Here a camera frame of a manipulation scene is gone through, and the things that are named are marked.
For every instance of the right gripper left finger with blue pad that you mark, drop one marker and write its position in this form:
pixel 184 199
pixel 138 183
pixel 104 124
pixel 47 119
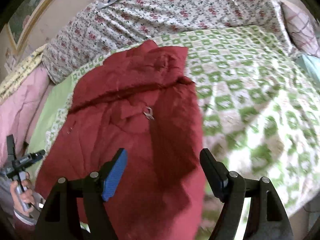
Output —
pixel 75 209

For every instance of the red quilted puffer jacket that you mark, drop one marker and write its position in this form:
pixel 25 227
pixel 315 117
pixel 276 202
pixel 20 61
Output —
pixel 141 101

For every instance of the person's left hand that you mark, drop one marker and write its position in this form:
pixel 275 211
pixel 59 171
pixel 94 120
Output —
pixel 25 197

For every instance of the pink quilt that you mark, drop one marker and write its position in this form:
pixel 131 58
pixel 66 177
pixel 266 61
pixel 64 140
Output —
pixel 21 111

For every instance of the yellow patterned cloth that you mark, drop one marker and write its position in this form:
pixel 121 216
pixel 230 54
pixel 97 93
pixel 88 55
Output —
pixel 13 80

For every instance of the light teal fabric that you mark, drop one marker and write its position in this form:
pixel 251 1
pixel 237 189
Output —
pixel 311 66

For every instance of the pink plaid pillow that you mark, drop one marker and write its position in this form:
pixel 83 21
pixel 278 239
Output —
pixel 300 29

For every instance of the floral rose print duvet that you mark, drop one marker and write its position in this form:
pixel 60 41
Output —
pixel 95 31

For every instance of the framed picture on wall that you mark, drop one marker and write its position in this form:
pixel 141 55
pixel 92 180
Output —
pixel 23 20

